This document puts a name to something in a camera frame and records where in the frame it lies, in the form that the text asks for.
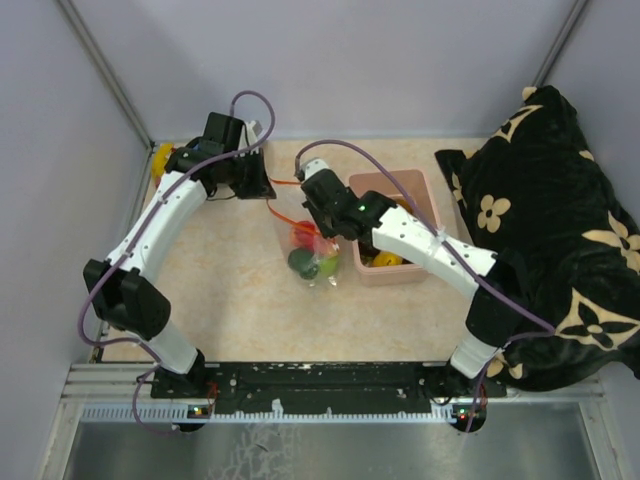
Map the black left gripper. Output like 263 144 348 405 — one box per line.
223 147 276 199

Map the red apple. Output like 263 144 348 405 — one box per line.
313 237 339 256

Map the red pepper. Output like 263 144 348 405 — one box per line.
289 221 317 249

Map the clear zip bag orange zipper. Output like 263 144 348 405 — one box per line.
266 177 343 287

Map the green apple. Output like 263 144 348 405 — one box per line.
318 255 340 277

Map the dark green lime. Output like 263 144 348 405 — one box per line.
287 248 319 280

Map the pink plastic bin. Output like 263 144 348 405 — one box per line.
348 169 442 287

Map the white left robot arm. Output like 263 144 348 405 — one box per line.
83 113 276 397

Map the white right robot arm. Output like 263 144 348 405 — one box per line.
298 159 525 396

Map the yellow lemon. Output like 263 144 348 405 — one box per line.
371 251 404 268

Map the yellow plush toy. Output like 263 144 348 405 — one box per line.
151 143 175 183

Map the black floral blanket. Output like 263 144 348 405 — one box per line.
435 86 639 392

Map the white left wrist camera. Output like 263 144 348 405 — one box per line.
239 120 262 149

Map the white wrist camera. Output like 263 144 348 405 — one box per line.
296 158 329 182
239 120 262 149

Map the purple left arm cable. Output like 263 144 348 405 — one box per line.
74 90 277 435

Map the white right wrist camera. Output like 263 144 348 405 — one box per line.
296 158 329 182

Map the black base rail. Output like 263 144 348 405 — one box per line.
151 361 477 415

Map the white slotted cable duct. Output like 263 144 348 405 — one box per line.
79 399 474 425

